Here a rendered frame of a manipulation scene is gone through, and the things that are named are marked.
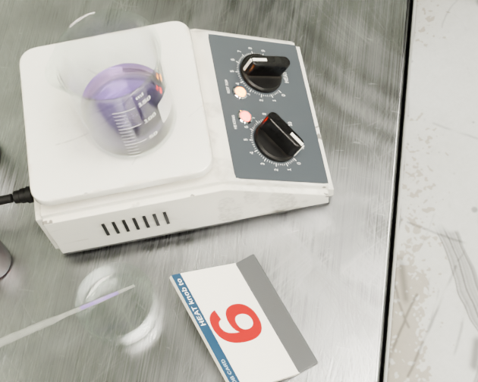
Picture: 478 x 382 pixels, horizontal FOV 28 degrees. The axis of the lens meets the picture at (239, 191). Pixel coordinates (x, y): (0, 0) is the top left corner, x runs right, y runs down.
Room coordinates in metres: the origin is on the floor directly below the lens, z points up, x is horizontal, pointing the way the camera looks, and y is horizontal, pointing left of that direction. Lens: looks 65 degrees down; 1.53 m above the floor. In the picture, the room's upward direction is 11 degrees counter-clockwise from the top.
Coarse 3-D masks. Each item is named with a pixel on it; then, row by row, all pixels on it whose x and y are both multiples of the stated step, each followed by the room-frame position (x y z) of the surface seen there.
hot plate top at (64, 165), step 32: (160, 32) 0.39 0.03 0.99; (32, 64) 0.38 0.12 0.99; (192, 64) 0.35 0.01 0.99; (32, 96) 0.35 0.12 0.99; (64, 96) 0.35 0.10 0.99; (192, 96) 0.33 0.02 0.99; (32, 128) 0.33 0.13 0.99; (64, 128) 0.32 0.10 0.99; (192, 128) 0.31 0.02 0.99; (32, 160) 0.31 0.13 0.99; (64, 160) 0.30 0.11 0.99; (96, 160) 0.30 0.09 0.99; (160, 160) 0.29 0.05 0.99; (192, 160) 0.28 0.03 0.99; (32, 192) 0.28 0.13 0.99; (64, 192) 0.28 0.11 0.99; (96, 192) 0.27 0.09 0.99
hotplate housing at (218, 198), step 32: (192, 32) 0.39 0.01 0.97; (224, 128) 0.31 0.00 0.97; (224, 160) 0.29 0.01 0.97; (128, 192) 0.28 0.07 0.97; (160, 192) 0.27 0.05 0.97; (192, 192) 0.27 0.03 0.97; (224, 192) 0.27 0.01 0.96; (256, 192) 0.27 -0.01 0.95; (288, 192) 0.27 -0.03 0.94; (320, 192) 0.27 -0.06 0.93; (64, 224) 0.27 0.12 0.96; (96, 224) 0.27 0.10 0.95; (128, 224) 0.27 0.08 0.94; (160, 224) 0.27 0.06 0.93; (192, 224) 0.27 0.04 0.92
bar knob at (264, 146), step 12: (264, 120) 0.32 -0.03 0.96; (276, 120) 0.31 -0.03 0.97; (264, 132) 0.31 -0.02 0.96; (276, 132) 0.31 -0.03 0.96; (288, 132) 0.30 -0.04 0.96; (264, 144) 0.30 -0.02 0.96; (276, 144) 0.30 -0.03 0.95; (288, 144) 0.30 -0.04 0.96; (300, 144) 0.29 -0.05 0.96; (276, 156) 0.29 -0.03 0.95; (288, 156) 0.29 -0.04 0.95
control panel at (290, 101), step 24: (216, 48) 0.38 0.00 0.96; (240, 48) 0.38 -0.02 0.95; (264, 48) 0.39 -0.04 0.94; (288, 48) 0.39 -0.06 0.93; (216, 72) 0.36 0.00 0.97; (240, 72) 0.36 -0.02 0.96; (288, 72) 0.37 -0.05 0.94; (240, 96) 0.34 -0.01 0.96; (264, 96) 0.34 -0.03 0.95; (288, 96) 0.34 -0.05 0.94; (240, 120) 0.32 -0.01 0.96; (288, 120) 0.32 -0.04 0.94; (312, 120) 0.33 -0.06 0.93; (240, 144) 0.30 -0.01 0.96; (312, 144) 0.31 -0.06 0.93; (240, 168) 0.28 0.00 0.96; (264, 168) 0.28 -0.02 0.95; (288, 168) 0.28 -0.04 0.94; (312, 168) 0.29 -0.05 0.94
